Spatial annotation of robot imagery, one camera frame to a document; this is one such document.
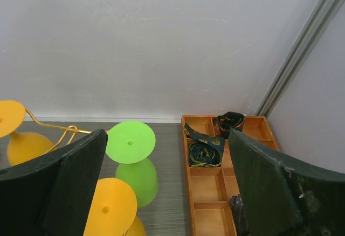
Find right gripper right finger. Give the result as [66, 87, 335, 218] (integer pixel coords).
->
[229, 129, 344, 235]

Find wooden compartment tray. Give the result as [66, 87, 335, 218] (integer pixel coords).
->
[181, 115, 280, 236]

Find orange goblet back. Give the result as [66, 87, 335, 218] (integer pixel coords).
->
[84, 178, 147, 236]

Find orange goblet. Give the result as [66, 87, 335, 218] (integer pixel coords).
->
[1, 100, 53, 166]
[84, 178, 147, 236]

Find rolled dark tie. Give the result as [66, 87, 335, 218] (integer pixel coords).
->
[213, 112, 245, 139]
[229, 194, 250, 236]
[184, 124, 225, 168]

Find gold wine glass rack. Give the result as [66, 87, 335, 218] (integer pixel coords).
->
[24, 108, 110, 155]

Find green goblet back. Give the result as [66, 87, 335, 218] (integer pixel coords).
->
[106, 121, 158, 207]

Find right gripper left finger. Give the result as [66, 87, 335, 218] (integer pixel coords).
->
[1, 129, 108, 235]

